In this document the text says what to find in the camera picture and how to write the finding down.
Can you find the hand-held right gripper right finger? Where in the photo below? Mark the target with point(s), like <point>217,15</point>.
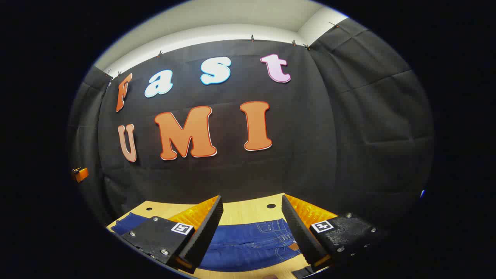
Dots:
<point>300,232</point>

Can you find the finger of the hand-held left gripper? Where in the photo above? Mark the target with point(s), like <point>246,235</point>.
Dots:
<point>80,174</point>

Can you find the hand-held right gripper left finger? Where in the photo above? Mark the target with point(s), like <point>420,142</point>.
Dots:
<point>207,232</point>

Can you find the blue denim jeans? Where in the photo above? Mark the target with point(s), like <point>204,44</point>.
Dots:
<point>248,248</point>

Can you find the black backdrop cloth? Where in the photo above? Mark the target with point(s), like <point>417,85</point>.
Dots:
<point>310,155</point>

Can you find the row of small backdrop clips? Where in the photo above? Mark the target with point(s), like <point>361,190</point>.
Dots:
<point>252,38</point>

